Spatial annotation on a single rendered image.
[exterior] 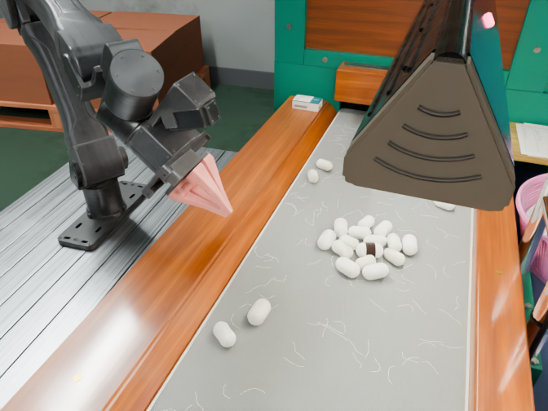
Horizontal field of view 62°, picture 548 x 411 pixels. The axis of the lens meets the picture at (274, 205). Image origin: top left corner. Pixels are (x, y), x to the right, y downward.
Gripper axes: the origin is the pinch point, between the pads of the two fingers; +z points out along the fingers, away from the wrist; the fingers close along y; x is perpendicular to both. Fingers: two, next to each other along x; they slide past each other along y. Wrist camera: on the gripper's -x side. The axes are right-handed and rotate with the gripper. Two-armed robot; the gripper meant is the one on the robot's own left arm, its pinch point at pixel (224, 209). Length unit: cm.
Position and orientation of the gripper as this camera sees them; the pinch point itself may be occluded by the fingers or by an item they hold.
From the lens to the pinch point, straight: 59.8
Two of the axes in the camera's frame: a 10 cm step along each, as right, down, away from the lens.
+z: 7.1, 6.9, 1.4
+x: -6.0, 4.9, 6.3
